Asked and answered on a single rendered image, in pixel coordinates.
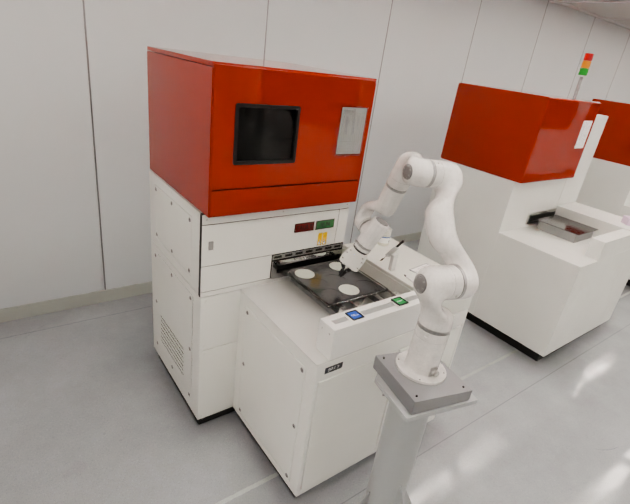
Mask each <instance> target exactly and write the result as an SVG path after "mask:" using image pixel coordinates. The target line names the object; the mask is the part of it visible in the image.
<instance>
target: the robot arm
mask: <svg viewBox="0 0 630 504"><path fill-rule="evenodd" d="M462 184H463V174H462V171H461V169H460V168H459V166H458V165H456V164H455V163H452V162H448V161H442V160H433V159H423V158H422V156H421V155H420V154H419V153H417V152H406V153H404V154H402V155H401V156H400V157H399V158H398V160H397V161H396V163H395V165H394V167H393V169H392V171H391V173H390V175H389V177H388V179H387V181H386V183H385V186H384V188H383V190H382V192H381V194H380V196H379V198H378V200H375V201H369V202H366V203H364V204H363V205H362V206H361V207H360V209H359V211H358V213H357V215H356V217H355V220H354V223H355V226H356V227H357V229H358V230H359V231H360V235H359V236H358V238H357V240H356V239H355V240H354V242H355V243H353V244H351V245H350V246H349V247H348V248H347V249H346V251H345V252H344V253H343V254H342V256H341V257H340V258H339V259H338V261H339V262H340V263H341V266H342V268H341V270H340V271H339V272H338V273H339V275H338V276H340V277H342V276H344V275H345V274H346V273H347V272H354V273H357V272H358V270H359V269H360V268H361V266H362V265H363V264H364V262H365V261H366V259H367V257H368V254H369V253H370V252H371V250H372V249H373V248H374V247H375V245H376V244H377V243H378V242H379V240H380V239H381V238H382V236H383V235H384V234H385V233H386V231H387V230H388V229H389V225H388V224H387V222H386V221H384V220H383V219H382V218H380V217H378V216H374V217H373V218H372V219H371V216H372V214H373V212H374V211H377V212H378V213H380V214H382V215H384V216H391V215H393V214H394V213H395V211H396V210H397V208H398V206H399V204H400V202H401V201H402V199H403V197H404V195H405V193H406V191H407V190H408V188H409V186H410V185H411V186H415V187H424V188H433V189H434V190H435V197H434V199H433V200H432V201H431V202H430V203H429V205H428V206H427V207H426V209H425V225H426V231H427V236H428V239H429V242H430V244H431V246H432V247H433V248H434V249H435V250H436V251H437V252H438V253H439V254H440V255H441V257H442V258H443V260H444V262H445V264H446V265H432V266H426V267H424V268H422V269H420V270H419V271H418V273H417V274H416V276H415V278H414V281H413V288H414V291H415V293H416V295H417V297H418V299H419V302H420V308H421V309H420V314H419V317H418V321H417V324H416V327H415V330H414V334H413V337H412V340H411V343H410V347H409V350H408V351H404V352H401V353H399V354H398V355H397V357H396V361H395V363H396V367H397V368H398V370H399V371H400V372H401V373H402V374H403V375H404V376H405V377H407V378H408V379H410V380H412V381H414V382H417V383H420V384H424V385H437V384H440V383H442V382H443V381H444V380H445V378H446V370H445V368H444V366H443V365H442V364H441V363H440V361H441V359H442V356H443V353H444V350H445V347H446V344H447V341H448V338H449V335H450V332H451V329H452V326H453V322H454V316H453V314H452V312H451V311H450V310H449V309H448V308H446V307H444V306H442V303H443V302H444V301H445V300H457V299H466V298H469V297H471V296H472V295H474V294H475V292H476V291H477V289H478V286H479V278H478V274H477V271H476V269H475V267H474V265H473V263H472V261H471V260H470V258H469V256H468V255H467V253H466V252H465V250H464V249H463V247H462V245H461V243H460V241H459V239H458V236H457V232H456V226H455V219H454V202H455V199H456V196H457V194H458V192H459V191H460V189H461V187H462ZM345 266H347V267H348V268H346V269H345ZM344 269H345V270H344Z"/></svg>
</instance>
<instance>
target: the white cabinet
mask: <svg viewBox="0 0 630 504"><path fill-rule="evenodd" d="M467 313H468V310H467V309H466V310H463V311H460V312H458V313H455V314H453V316H454V322H453V326H452V329H451V332H450V335H449V338H448V341H447V344H446V347H445V350H444V353H443V356H442V359H441V360H442V361H443V362H444V363H445V364H446V365H447V366H448V367H449V368H450V366H451V363H452V360H453V357H454V354H455V351H456V347H457V344H458V341H459V338H460V335H461V332H462V328H463V325H464V322H465V319H466V316H467ZM413 334H414V330H413V331H410V332H407V333H405V334H402V335H399V336H397V337H394V338H391V339H389V340H386V341H383V342H381V343H378V344H375V345H373V346H370V347H367V348H365V349H362V350H359V351H357V352H354V353H351V354H349V355H346V356H343V357H340V358H338V359H335V360H332V361H330V362H327V363H324V364H322V365H319V366H316V365H315V364H314V363H313V362H312V361H311V360H310V359H309V358H308V357H307V356H306V355H305V354H304V353H303V352H302V351H301V350H300V349H299V348H298V347H297V346H296V345H295V344H294V343H293V342H292V341H291V340H290V339H289V338H288V337H287V336H286V335H285V334H284V333H283V332H282V331H281V330H280V329H279V328H278V327H277V326H276V325H275V324H274V323H273V322H272V321H271V320H270V319H269V318H268V317H267V316H266V315H265V314H264V313H263V312H262V311H261V310H260V309H259V308H258V307H257V306H256V305H255V304H254V303H253V302H252V301H251V300H250V299H249V298H248V297H247V296H246V295H245V294H244V293H243V292H242V291H241V295H240V310H239V324H238V339H237V354H236V368H235V383H234V398H233V408H234V409H235V411H236V412H237V415H238V417H239V418H240V420H241V421H242V423H243V424H244V426H245V427H246V428H247V430H248V431H249V433H250V434H251V436H252V437H253V438H254V440H255V441H256V443H257V444H258V446H259V447H260V449H261V450H262V451H263V453H264V454H265V456H266V457H267V459H268V460H269V462H270V463H271V464H272V466H273V467H274V469H275V470H276V472H277V473H278V474H279V476H280V477H281V479H282V480H283V482H284V483H285V485H286V486H287V487H288V489H289V490H290V492H291V493H292V495H293V496H294V497H297V496H299V495H300V494H302V493H304V492H306V491H307V490H309V489H311V488H313V487H315V486H316V485H318V484H320V483H322V482H323V481H325V480H327V479H329V478H330V477H332V476H334V475H336V474H337V473H339V472H341V471H343V470H344V469H346V468H348V467H350V466H351V465H353V464H355V463H357V462H359V461H360V460H362V459H364V458H366V457H367V456H369V455H371V454H373V453H374V452H376V451H377V448H378V444H379V440H380V436H381V432H382V428H383V424H384V420H385V416H386V412H387V408H388V405H389V401H388V399H387V398H386V397H385V396H384V394H383V393H382V392H381V390H380V389H379V388H378V386H377V385H376V384H375V382H374V380H375V377H376V375H377V372H376V370H375V369H374V368H373V365H374V360H375V356H376V355H382V354H389V353H396V352H403V351H408V350H409V347H410V343H411V340H412V337H413Z"/></svg>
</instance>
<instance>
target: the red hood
mask: <svg viewBox="0 0 630 504"><path fill-rule="evenodd" d="M147 50H149V51H147V76H148V114H149V153H150V169H151V170H152V171H153V172H154V173H156V174H157V175H158V176H159V177H160V178H162V179H163V180H164V181H165V182H166V183H167V184H169V185H170V186H171V187H172V188H173V189H175V190H176V191H177V192H178V193H179V194H181V195H182V196H183V197H184V198H185V199H187V200H188V201H189V202H190V203H191V204H193V205H194V206H195V207H196V208H197V209H199V210H200V211H201V212H202V213H203V214H204V215H206V216H207V217H208V218H211V217H220V216H229V215H238V214H247V213H256V212H265V211H274V210H283V209H293V208H302V207H311V206H320V205H329V204H338V203H347V202H356V198H357V192H358V187H359V181H360V175H361V169H362V164H363V158H364V152H365V146H366V140H367V135H368V129H369V123H370V117H371V112H372V106H373V100H374V94H375V89H376V80H377V79H375V78H370V77H364V76H359V75H353V74H348V73H342V72H337V71H332V70H326V69H321V68H315V67H310V66H304V65H299V64H293V63H287V62H279V61H270V60H262V59H253V58H245V57H236V56H228V55H219V54H211V53H203V52H194V51H186V50H177V49H169V48H160V47H152V46H147Z"/></svg>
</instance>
